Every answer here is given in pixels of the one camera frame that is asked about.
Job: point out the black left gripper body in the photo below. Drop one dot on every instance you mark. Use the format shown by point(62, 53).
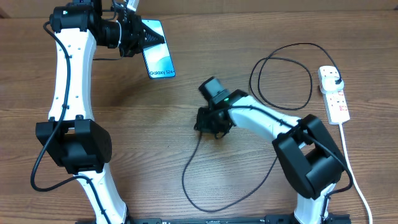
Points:
point(130, 37)

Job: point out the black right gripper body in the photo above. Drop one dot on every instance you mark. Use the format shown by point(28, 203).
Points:
point(211, 122)

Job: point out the blue Galaxy smartphone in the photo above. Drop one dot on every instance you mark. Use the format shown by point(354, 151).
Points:
point(157, 58)

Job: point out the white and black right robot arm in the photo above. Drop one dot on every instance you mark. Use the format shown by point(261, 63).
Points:
point(308, 155)

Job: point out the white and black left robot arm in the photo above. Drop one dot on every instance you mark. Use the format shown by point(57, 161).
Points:
point(71, 136)

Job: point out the white charger plug adapter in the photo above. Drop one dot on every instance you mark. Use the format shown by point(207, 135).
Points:
point(329, 85)

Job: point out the white power strip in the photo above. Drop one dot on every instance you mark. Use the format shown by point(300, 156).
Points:
point(335, 103)

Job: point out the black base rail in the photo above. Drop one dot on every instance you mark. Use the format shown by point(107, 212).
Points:
point(217, 221)

